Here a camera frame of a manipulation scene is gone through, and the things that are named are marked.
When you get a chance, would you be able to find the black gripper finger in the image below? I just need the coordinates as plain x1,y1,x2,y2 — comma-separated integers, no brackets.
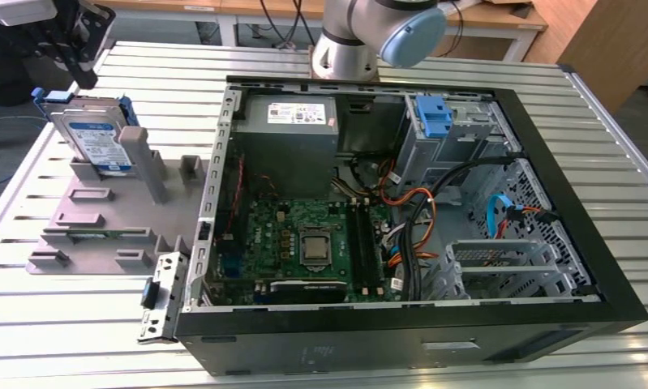
65,2,116,91

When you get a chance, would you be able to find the hard disk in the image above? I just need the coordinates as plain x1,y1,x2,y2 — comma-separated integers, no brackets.
30,88,138,176

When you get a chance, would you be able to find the blue data wire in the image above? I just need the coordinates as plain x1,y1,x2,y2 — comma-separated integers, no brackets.
486,193,522,241

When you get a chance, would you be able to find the grey metal disk bay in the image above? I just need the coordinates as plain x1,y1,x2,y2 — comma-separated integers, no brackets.
440,238,593,301

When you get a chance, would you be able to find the black bin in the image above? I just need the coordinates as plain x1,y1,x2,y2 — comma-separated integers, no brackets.
0,24,31,107

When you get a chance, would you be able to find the grey parts rack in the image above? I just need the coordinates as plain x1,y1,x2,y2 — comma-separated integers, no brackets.
25,126,211,276

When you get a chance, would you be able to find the green RAM stick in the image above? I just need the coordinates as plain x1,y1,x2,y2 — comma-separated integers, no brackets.
65,229,140,240

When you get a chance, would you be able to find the grey power supply unit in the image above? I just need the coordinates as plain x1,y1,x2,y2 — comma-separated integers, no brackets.
229,93,339,199

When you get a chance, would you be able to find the green motherboard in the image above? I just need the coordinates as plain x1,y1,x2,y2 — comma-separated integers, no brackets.
212,196,406,305

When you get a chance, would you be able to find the CPU socket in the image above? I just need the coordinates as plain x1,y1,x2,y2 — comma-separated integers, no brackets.
295,226,335,272

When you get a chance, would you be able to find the silver CPU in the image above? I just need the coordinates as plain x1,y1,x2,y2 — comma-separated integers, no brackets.
299,234,330,260

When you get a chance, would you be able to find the blue drive cage latch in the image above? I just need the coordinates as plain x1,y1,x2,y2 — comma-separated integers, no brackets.
415,96,451,139

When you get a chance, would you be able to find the black RAM slot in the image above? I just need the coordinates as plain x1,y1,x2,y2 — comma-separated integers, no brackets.
360,197,386,296
347,197,372,296

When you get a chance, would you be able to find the black graphics card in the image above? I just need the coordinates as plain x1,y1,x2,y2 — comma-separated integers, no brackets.
252,279,350,305

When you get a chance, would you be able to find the grey optical drive cage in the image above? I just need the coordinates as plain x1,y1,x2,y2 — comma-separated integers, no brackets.
395,95,519,191

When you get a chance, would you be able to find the wooden desk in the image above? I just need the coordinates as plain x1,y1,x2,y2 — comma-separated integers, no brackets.
93,0,549,62

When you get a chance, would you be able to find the black open PC case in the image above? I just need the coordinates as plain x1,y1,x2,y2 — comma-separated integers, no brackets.
172,74,648,376

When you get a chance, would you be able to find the wooden cabinet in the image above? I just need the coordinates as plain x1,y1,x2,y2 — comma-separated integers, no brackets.
526,0,648,117

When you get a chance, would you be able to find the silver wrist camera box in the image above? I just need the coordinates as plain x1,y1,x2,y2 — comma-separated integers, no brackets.
0,0,57,28

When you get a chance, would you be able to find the thin red fan wire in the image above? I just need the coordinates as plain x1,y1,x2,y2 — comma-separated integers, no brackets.
220,155,247,241

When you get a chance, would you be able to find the silver hinged slot bracket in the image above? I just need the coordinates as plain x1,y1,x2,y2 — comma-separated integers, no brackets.
136,250,191,345

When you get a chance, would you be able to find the orange yellow wire bundle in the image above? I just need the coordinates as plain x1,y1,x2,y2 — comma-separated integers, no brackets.
378,156,439,268

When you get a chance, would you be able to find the black cable bundle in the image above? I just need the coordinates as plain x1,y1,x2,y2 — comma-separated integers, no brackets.
398,156,522,301

